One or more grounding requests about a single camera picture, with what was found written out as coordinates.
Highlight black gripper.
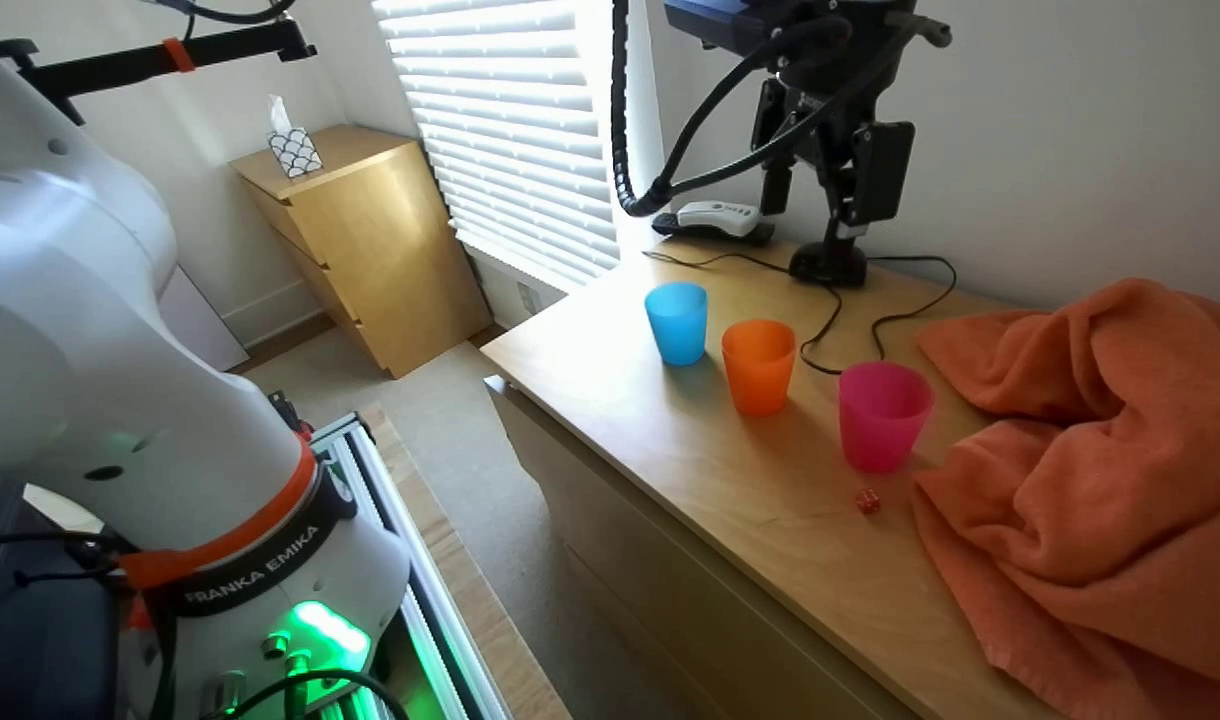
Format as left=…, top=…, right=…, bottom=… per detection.
left=752, top=0, right=952, bottom=264

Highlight blue plastic cup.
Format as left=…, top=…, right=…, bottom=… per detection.
left=645, top=279, right=709, bottom=367

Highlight pink plastic cup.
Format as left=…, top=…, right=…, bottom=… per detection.
left=839, top=359, right=933, bottom=474

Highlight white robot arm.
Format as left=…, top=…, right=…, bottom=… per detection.
left=0, top=60, right=409, bottom=720

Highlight black computer mouse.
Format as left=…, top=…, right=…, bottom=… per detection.
left=787, top=244, right=869, bottom=290

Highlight white handheld device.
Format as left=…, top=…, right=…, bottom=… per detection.
left=675, top=201, right=760, bottom=241

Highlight orange plastic cup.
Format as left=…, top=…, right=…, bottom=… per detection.
left=719, top=322, right=794, bottom=416

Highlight wooden dresser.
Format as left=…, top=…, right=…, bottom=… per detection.
left=485, top=244, right=1051, bottom=720

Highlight small red crumb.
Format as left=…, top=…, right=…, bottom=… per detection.
left=855, top=491, right=884, bottom=515

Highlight white window blinds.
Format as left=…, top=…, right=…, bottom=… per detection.
left=371, top=0, right=618, bottom=292

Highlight orange towel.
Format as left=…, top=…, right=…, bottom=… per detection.
left=915, top=279, right=1220, bottom=720

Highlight wooden side cabinet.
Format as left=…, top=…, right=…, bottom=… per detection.
left=235, top=129, right=491, bottom=377

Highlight patterned tissue box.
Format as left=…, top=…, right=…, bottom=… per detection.
left=266, top=99, right=321, bottom=182

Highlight black mouse cable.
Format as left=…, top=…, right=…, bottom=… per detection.
left=800, top=251, right=965, bottom=380

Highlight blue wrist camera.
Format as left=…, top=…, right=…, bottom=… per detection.
left=663, top=0, right=771, bottom=52

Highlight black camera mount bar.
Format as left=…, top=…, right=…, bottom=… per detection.
left=0, top=19, right=311, bottom=126

